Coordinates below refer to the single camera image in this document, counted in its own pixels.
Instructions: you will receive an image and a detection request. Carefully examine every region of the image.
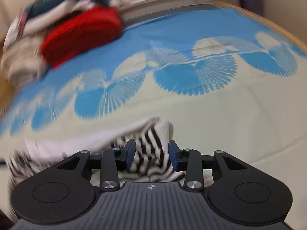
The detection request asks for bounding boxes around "pink and white cloth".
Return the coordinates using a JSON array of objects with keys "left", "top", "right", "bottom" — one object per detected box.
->
[{"left": 6, "top": 7, "right": 31, "bottom": 44}]

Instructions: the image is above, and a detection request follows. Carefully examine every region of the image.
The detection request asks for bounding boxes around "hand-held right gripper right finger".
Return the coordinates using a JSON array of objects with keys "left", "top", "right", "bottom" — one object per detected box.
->
[{"left": 168, "top": 140, "right": 248, "bottom": 191}]

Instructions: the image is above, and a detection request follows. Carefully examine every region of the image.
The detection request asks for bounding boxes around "cream fleece folded blanket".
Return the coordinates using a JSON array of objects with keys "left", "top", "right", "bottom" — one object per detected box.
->
[{"left": 0, "top": 35, "right": 52, "bottom": 85}]

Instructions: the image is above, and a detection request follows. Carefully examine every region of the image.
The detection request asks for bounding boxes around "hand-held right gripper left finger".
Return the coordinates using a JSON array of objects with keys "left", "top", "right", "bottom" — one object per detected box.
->
[{"left": 57, "top": 139, "right": 137, "bottom": 191}]

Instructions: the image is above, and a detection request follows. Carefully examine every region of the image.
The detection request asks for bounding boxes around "red knitted blanket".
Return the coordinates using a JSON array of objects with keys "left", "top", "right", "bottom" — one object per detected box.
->
[{"left": 40, "top": 6, "right": 123, "bottom": 69}]

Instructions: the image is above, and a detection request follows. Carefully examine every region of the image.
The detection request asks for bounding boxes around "striped hooded shirt white vest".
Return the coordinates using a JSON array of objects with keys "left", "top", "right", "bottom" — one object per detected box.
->
[{"left": 9, "top": 117, "right": 186, "bottom": 183}]

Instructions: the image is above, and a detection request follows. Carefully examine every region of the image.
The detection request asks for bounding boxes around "white folded blanket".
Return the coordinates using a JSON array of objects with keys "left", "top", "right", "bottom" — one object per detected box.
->
[{"left": 23, "top": 0, "right": 113, "bottom": 29}]

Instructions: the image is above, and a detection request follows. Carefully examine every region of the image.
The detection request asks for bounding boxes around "blue and cream bed mat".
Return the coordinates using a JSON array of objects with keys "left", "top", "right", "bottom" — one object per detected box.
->
[{"left": 0, "top": 4, "right": 307, "bottom": 187}]

